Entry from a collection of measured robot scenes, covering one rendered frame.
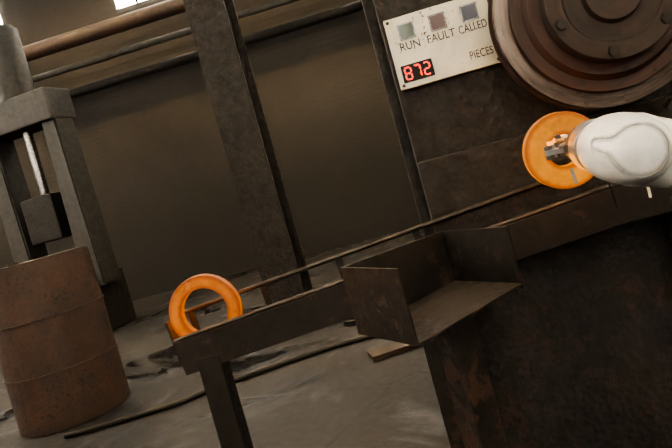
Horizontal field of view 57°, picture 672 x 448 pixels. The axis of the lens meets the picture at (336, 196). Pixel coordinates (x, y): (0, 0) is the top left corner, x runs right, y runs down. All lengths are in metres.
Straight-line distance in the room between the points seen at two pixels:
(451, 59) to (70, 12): 7.52
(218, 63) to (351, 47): 3.67
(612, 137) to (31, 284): 3.02
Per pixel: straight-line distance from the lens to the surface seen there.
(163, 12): 7.51
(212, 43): 4.25
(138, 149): 8.26
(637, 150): 0.92
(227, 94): 4.18
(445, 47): 1.62
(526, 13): 1.48
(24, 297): 3.51
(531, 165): 1.29
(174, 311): 1.63
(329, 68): 7.68
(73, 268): 3.56
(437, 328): 1.13
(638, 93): 1.55
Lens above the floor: 0.90
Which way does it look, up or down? 2 degrees down
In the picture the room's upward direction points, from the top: 15 degrees counter-clockwise
